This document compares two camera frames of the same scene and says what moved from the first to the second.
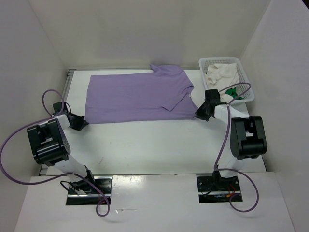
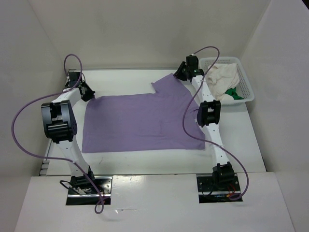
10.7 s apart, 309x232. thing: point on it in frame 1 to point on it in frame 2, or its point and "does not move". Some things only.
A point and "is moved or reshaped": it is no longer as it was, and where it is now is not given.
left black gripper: x=78 y=123 to x=87 y=92
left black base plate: x=76 y=198 does not move
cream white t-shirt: x=218 y=76 does not move
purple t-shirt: x=164 y=94 is moved or reshaped
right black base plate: x=212 y=189 does not move
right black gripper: x=203 y=111 to x=181 y=73
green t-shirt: x=232 y=92 does not move
